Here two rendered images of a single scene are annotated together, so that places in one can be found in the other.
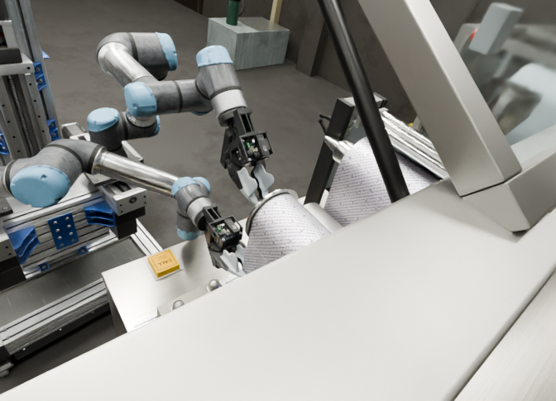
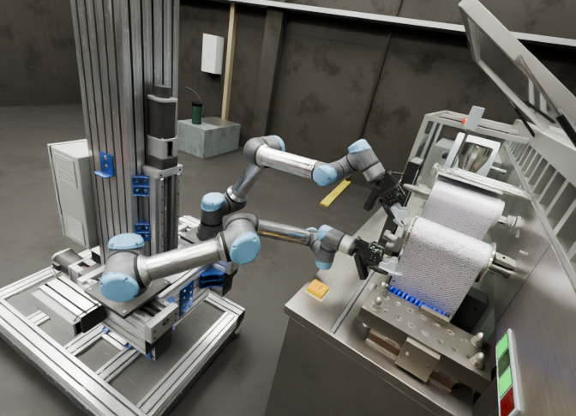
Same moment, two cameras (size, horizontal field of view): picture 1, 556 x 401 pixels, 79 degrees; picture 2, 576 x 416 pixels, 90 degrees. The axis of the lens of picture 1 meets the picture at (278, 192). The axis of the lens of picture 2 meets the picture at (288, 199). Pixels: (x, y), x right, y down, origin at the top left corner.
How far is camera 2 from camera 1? 0.76 m
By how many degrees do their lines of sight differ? 18
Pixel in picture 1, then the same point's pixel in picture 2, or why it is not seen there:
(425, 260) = not seen: outside the picture
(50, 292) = (162, 362)
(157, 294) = (329, 310)
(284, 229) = (436, 233)
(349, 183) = (438, 206)
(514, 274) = not seen: outside the picture
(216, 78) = (369, 157)
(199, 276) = (342, 292)
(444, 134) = not seen: outside the picture
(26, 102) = (171, 195)
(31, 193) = (243, 253)
